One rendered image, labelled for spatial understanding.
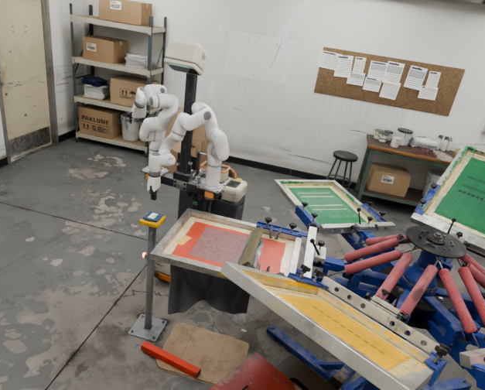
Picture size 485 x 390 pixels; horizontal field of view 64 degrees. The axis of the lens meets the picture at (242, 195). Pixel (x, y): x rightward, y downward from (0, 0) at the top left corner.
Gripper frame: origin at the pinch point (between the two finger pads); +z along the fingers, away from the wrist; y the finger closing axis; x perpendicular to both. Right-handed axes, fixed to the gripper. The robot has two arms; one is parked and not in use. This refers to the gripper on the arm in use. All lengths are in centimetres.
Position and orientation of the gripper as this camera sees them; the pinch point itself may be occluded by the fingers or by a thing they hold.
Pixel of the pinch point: (153, 196)
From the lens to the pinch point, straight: 251.6
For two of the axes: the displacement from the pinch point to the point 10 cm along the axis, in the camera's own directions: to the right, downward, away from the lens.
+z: -1.4, 8.9, 4.3
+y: -2.3, 3.9, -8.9
